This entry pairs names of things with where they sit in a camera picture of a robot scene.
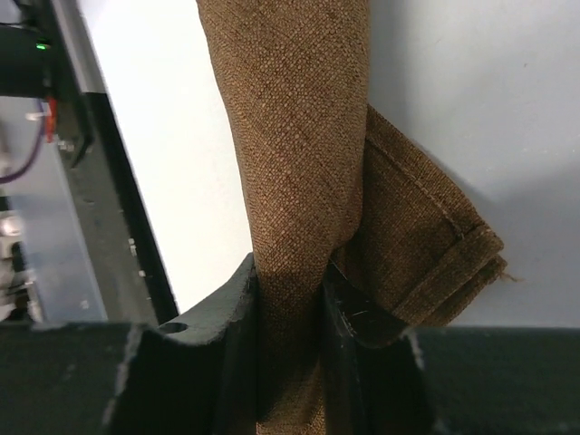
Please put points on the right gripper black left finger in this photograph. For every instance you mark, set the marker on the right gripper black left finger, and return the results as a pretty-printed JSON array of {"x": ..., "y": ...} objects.
[{"x": 193, "y": 375}]

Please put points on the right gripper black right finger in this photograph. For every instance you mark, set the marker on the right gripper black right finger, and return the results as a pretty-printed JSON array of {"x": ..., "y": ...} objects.
[{"x": 382, "y": 376}]

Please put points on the brown cloth napkin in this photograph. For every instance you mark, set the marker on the brown cloth napkin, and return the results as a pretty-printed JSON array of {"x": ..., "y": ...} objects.
[{"x": 327, "y": 180}]

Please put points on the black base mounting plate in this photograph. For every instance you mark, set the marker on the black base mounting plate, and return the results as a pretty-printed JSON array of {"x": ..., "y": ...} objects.
[{"x": 121, "y": 261}]

